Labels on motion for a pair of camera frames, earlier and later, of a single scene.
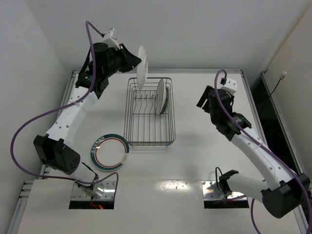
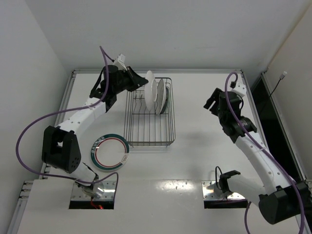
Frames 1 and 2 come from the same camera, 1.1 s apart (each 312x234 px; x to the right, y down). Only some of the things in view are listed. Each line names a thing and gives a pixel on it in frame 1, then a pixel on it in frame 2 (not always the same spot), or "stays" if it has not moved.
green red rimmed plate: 142,68 to 150,90
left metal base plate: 78,193 stays
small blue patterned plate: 166,101 stays
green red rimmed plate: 110,152 stays
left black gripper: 125,58 to 131,79
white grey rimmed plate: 161,98 stays
